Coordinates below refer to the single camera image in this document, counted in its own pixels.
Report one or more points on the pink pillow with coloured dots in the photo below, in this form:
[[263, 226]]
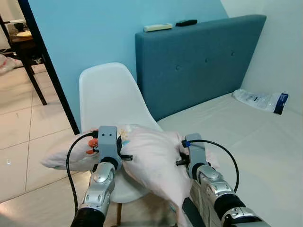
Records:
[[151, 156]]

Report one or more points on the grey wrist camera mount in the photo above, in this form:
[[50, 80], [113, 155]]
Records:
[[197, 149], [108, 142]]

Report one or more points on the black remote control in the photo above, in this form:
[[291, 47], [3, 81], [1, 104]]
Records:
[[186, 22]]

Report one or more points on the bed with beige sheet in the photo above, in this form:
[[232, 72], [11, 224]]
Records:
[[255, 151]]

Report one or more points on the teal upholstered headboard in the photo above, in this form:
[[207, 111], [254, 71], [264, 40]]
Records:
[[199, 66]]

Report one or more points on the dark wooden table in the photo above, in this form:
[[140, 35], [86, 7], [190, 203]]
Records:
[[26, 47]]

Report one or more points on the black door frame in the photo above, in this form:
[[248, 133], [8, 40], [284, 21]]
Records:
[[47, 71]]

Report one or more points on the clear plastic bag blue label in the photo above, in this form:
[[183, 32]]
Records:
[[258, 99]]

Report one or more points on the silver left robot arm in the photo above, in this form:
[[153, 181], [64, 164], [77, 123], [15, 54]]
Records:
[[99, 189]]

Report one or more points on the white plastic chair wooden legs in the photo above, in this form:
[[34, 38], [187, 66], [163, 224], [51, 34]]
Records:
[[111, 94]]

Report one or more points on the white remote control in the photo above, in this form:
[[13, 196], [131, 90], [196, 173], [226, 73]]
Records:
[[157, 27]]

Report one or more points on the pink bag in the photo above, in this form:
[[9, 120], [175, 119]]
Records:
[[8, 64]]

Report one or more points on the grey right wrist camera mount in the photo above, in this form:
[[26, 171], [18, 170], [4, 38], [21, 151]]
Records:
[[197, 149]]

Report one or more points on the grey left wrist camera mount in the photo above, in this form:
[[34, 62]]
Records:
[[108, 142]]

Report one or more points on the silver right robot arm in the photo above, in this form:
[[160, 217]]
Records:
[[218, 194]]

